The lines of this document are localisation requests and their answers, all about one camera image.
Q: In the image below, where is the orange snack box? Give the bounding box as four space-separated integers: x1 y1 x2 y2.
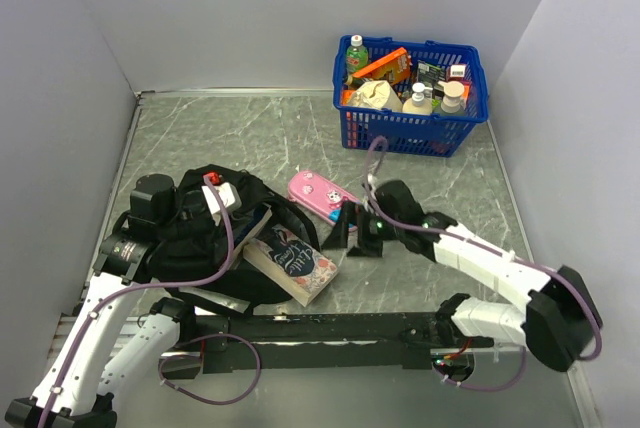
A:
346 47 411 87

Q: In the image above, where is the small white red box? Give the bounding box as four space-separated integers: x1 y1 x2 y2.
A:
447 63 467 81

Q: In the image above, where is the pink cartoon pencil case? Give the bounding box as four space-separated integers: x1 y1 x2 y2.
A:
287 170 360 226

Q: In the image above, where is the beige cap pump bottle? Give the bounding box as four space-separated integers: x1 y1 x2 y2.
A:
437 81 466 116

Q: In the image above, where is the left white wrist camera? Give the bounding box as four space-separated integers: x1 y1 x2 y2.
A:
202 172 242 225

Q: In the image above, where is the beige crumpled paper bag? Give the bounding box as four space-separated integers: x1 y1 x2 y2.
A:
345 81 403 112

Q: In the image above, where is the dark green packet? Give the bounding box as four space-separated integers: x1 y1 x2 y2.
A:
414 61 445 99

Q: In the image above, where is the floral cover book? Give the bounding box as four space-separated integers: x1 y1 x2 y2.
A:
243 224 338 307

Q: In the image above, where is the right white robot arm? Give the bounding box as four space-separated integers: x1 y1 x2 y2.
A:
323 180 603 372

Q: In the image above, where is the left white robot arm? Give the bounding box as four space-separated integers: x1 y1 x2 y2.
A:
5 172 241 427

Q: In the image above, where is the blue sunset cover book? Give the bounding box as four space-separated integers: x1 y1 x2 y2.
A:
233 204 272 256

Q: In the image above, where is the aluminium rail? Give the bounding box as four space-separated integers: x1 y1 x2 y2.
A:
47 310 579 360

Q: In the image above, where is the green drink bottle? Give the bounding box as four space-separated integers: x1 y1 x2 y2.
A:
345 35 369 75

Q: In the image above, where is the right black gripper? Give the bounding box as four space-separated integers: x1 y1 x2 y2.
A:
321 200 404 260

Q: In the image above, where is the blue plastic shopping basket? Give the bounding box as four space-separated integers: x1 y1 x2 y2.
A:
332 35 489 157

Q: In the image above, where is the white pump lotion bottle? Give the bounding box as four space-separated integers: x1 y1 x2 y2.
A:
402 82 433 116

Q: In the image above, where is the black student backpack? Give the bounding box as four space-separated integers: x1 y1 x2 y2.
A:
147 164 320 318

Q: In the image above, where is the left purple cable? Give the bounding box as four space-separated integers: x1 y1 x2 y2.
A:
35 180 262 428

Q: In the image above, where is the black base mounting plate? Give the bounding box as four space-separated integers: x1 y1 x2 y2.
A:
165 312 493 374

